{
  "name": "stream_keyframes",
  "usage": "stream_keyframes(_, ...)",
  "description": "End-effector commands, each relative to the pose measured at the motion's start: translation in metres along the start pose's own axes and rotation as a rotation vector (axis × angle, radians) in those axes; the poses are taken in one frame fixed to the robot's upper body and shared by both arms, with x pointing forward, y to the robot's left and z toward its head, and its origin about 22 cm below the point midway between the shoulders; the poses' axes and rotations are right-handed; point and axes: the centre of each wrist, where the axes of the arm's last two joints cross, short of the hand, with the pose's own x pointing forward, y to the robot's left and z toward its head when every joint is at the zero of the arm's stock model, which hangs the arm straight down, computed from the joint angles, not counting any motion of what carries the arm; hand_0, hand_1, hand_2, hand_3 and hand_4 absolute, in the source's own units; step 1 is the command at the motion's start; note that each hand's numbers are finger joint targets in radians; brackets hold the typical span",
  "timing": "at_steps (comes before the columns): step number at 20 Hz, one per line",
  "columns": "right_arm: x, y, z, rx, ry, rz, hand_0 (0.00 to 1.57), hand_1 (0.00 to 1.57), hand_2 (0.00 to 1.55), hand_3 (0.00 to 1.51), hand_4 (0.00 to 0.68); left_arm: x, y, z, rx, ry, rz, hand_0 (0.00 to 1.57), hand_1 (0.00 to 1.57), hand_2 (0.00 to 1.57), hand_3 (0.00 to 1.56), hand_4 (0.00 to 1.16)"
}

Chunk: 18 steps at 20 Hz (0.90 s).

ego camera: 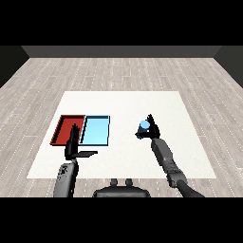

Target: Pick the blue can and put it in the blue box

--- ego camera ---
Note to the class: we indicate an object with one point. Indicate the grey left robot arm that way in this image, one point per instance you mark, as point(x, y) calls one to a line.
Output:
point(65, 178)

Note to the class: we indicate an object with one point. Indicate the dark grey robot body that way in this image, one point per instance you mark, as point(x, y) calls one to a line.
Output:
point(121, 190)

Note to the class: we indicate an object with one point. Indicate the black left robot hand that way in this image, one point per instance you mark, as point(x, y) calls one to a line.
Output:
point(72, 146)

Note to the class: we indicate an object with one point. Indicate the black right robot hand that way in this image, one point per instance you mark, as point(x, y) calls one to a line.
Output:
point(152, 130)

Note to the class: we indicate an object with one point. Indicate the small blue can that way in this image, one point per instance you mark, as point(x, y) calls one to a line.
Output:
point(144, 125)

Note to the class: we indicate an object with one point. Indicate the light blue open box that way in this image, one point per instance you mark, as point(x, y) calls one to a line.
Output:
point(96, 131)

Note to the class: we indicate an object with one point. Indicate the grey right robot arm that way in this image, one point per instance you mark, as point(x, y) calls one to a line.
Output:
point(169, 167)

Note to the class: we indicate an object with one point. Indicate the red open box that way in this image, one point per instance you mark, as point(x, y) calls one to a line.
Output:
point(64, 128)

